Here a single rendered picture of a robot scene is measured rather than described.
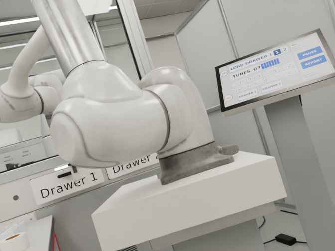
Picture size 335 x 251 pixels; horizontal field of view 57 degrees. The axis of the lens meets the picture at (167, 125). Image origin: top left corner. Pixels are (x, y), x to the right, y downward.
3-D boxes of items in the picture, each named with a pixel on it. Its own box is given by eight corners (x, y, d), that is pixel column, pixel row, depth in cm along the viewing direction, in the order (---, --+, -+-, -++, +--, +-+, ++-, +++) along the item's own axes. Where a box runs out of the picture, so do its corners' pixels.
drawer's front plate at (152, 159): (166, 159, 150) (159, 138, 150) (109, 180, 139) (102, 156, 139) (165, 159, 151) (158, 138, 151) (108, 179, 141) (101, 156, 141)
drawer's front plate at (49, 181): (104, 182, 137) (97, 158, 137) (37, 205, 127) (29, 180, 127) (104, 181, 139) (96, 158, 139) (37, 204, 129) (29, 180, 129)
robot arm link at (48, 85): (59, 110, 128) (31, 118, 117) (48, 73, 125) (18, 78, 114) (76, 107, 121) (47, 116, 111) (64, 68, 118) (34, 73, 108)
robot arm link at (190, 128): (228, 136, 80) (202, 57, 81) (182, 154, 67) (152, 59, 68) (184, 148, 91) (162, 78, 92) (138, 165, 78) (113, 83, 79)
